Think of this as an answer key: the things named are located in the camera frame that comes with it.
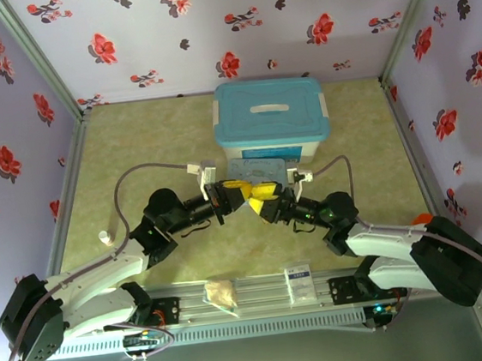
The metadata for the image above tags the clear bag with beige contents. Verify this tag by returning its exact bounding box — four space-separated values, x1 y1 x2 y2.
202 277 243 322

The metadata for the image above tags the aluminium front rail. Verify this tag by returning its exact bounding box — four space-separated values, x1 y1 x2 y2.
54 254 444 342

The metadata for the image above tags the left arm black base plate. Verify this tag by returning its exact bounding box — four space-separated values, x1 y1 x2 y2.
101 296 183 333

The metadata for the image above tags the aluminium frame post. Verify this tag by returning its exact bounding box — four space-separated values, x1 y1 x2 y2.
0 0 91 127
371 0 460 87

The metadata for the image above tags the cartoon print tin box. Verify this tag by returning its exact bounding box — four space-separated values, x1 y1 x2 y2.
226 152 290 191

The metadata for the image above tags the blue lidded storage box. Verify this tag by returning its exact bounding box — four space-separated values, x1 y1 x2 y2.
208 71 335 173

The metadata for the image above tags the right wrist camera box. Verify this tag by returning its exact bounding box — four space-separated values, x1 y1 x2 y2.
286 165 316 201

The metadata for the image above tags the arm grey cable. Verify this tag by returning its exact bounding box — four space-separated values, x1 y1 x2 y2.
310 141 482 337
0 158 213 361

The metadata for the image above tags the aluminium side rail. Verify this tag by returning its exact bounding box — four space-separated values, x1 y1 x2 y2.
10 113 111 310
381 75 474 266

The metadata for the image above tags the white labelled packet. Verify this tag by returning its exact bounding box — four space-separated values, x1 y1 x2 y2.
282 260 316 307

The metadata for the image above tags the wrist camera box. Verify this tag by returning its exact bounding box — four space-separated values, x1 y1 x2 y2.
194 159 223 200
286 165 316 201

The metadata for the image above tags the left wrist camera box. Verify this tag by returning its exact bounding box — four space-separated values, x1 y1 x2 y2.
194 159 223 200

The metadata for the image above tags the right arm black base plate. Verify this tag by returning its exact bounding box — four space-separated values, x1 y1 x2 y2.
327 269 408 306

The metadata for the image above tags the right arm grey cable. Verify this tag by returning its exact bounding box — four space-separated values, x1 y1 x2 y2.
310 141 482 337

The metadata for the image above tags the white slotted cable duct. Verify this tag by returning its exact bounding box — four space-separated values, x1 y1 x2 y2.
37 307 366 361

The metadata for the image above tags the left arm grey cable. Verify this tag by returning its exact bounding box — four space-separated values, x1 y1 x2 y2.
0 158 213 361

